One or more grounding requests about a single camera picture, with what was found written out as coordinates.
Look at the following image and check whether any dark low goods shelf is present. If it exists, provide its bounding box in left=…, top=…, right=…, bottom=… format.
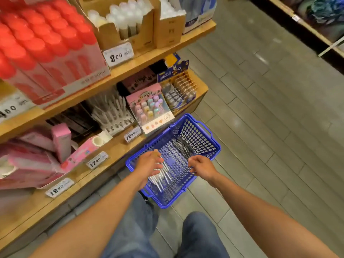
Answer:
left=261, top=0, right=344, bottom=59

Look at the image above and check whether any pastel eraser display box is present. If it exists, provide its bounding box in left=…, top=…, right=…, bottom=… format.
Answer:
left=125, top=82, right=175, bottom=135

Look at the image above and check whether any pile of pink eraser packets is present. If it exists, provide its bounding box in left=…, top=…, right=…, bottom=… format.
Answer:
left=0, top=122, right=114, bottom=190

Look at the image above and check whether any person's left forearm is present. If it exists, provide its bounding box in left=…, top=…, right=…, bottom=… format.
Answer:
left=29, top=177, right=146, bottom=258

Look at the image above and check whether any person's right hand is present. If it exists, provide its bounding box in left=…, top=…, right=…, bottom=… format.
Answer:
left=187, top=154, right=220, bottom=183

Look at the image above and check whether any wooden glue display stand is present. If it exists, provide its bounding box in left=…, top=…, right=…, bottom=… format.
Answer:
left=0, top=0, right=218, bottom=250

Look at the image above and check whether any blue shopping basket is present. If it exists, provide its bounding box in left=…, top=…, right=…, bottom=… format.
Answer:
left=126, top=113, right=221, bottom=209

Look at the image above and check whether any person's left hand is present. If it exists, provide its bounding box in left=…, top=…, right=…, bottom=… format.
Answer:
left=133, top=149, right=164, bottom=187

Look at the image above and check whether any person's left leg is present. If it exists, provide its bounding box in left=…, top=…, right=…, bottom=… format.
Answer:
left=99, top=193, right=160, bottom=258

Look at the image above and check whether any small white glue stick box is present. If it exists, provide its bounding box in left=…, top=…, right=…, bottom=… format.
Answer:
left=153, top=0, right=187, bottom=49

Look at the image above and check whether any person's right forearm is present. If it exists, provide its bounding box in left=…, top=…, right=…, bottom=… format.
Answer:
left=212, top=175, right=339, bottom=258

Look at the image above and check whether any tray of red-capped glue sticks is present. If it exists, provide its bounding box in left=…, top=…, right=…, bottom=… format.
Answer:
left=0, top=0, right=111, bottom=108

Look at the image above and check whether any person's right leg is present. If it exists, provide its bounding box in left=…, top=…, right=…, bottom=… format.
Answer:
left=175, top=211, right=231, bottom=258

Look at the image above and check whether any clear pen bundle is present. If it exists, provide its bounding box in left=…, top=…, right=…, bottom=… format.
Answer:
left=146, top=158, right=173, bottom=192
left=172, top=136, right=195, bottom=162

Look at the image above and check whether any cardboard box of white glue sticks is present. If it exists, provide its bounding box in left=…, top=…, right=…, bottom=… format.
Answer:
left=75, top=0, right=162, bottom=52

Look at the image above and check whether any person's leg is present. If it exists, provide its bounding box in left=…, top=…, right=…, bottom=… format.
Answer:
left=99, top=193, right=160, bottom=258
left=175, top=211, right=231, bottom=258

